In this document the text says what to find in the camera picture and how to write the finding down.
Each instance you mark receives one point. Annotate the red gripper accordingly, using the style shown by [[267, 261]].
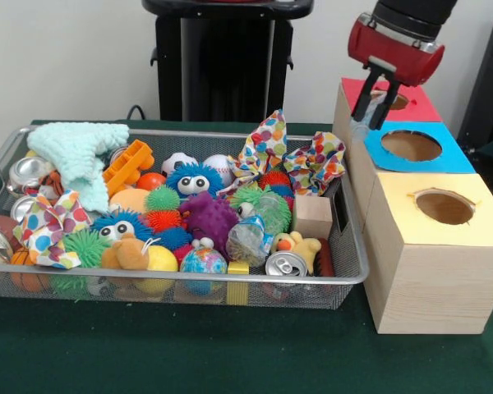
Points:
[[398, 57]]

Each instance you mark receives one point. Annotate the clear plastic bottle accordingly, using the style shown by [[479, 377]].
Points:
[[377, 100]]

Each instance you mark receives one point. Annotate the polka-dot colourful cloth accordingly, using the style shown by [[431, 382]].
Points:
[[49, 230], [263, 139]]

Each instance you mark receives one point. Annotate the clear bottle with blue label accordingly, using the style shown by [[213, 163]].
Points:
[[248, 240]]

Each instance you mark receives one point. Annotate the orange plastic block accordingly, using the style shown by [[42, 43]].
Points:
[[127, 166]]

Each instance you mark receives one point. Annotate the mint waffle cloth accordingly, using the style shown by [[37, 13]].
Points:
[[74, 156]]

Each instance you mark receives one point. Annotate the wooden three-hole box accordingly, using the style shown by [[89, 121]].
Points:
[[435, 287]]

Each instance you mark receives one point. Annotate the metal mesh bin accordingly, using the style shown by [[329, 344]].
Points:
[[291, 295]]

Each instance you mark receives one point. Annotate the silver drink can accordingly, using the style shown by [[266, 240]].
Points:
[[285, 264]]

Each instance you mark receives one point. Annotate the purple spiky rubber toy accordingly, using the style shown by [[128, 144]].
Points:
[[209, 217]]

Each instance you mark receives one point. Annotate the globe print ball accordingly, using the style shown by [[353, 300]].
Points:
[[203, 260]]

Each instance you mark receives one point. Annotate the brown teddy bear plush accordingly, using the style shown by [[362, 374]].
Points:
[[123, 252]]

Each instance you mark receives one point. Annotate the dark green tablecloth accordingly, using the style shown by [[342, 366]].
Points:
[[189, 353]]

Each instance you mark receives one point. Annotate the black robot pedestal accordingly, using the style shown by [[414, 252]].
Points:
[[230, 61]]

